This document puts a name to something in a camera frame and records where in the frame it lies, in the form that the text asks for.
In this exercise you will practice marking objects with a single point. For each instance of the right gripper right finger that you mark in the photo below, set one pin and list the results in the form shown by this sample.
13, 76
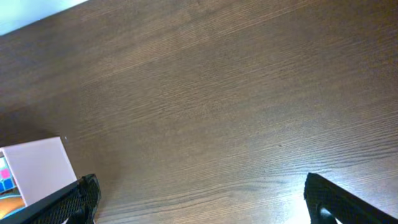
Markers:
329, 203

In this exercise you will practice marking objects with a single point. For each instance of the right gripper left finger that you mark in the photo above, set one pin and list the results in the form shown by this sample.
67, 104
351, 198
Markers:
75, 203

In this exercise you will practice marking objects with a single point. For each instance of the rubik cube pastel colours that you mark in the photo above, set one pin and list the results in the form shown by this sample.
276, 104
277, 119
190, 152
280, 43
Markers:
6, 178

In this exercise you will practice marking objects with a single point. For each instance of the white cardboard box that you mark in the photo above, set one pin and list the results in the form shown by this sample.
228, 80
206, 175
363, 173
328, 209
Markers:
39, 168

